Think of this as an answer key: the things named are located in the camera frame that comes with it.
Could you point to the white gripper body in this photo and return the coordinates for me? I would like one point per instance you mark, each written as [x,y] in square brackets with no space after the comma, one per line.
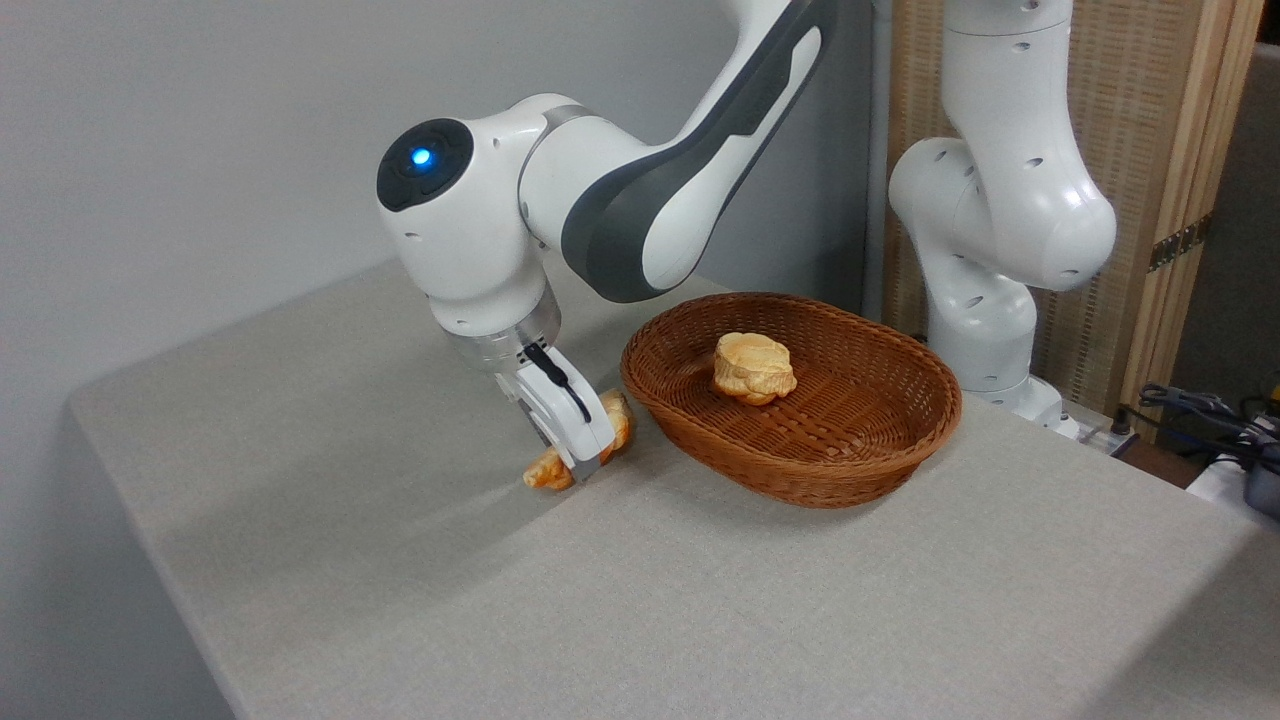
[570,430]

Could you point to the dark metal screen hinge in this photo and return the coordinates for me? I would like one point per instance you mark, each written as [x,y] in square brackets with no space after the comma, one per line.
[1178,243]

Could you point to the grey device with white cloth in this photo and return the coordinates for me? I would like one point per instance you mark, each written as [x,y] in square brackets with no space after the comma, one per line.
[1255,485]

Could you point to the long ridged bread loaf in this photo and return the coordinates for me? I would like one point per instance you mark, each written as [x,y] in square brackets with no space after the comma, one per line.
[548,472]

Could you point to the brown oval wicker basket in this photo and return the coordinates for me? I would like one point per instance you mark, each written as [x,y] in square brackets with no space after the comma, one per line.
[850,440]

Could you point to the round bread bun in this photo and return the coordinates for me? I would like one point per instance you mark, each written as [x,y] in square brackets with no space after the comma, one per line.
[753,365]

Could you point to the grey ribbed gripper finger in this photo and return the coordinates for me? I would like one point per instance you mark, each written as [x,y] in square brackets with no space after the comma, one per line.
[587,470]

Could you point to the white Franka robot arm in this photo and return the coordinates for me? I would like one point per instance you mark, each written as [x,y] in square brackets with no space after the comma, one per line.
[640,200]

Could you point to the wooden rattan folding screen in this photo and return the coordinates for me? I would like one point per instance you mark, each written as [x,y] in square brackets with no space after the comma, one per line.
[1150,130]

